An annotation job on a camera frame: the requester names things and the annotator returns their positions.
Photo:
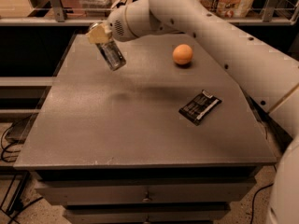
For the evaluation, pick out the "upper drawer knob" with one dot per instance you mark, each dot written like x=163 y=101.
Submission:
x=147 y=198

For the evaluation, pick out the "silver redbull can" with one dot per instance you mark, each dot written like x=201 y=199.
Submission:
x=111 y=54

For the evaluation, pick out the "grey metal shelf rail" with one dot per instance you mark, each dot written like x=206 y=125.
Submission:
x=22 y=12

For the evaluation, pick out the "black snack packet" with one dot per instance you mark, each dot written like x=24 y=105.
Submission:
x=198 y=107

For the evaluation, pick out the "orange ball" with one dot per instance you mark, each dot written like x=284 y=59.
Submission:
x=182 y=54

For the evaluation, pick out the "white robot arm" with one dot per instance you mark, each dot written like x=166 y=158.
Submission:
x=267 y=75

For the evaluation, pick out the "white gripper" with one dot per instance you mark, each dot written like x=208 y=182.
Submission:
x=117 y=24

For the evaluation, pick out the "grey drawer cabinet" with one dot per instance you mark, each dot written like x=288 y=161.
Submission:
x=103 y=138

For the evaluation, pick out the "clear plastic container stack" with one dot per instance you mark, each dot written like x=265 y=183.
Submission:
x=95 y=0

